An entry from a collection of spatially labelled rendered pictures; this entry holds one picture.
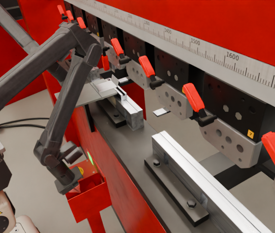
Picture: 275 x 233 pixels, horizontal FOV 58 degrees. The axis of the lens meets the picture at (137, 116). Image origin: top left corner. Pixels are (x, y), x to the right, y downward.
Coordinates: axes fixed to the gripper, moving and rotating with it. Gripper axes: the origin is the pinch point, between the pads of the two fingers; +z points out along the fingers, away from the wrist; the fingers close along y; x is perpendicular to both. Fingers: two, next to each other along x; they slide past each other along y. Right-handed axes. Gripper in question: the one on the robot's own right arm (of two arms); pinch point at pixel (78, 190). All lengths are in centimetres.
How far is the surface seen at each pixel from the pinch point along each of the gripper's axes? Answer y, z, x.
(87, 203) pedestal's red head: 0.2, 3.4, -4.9
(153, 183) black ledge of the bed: 24.3, -3.5, -20.9
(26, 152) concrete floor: -42, 69, 143
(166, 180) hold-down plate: 28.3, -5.5, -24.3
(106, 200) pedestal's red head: 6.5, 9.3, -5.0
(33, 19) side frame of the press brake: 29, -36, 120
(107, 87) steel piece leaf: 36, -14, 32
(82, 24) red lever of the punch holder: 41, -42, 42
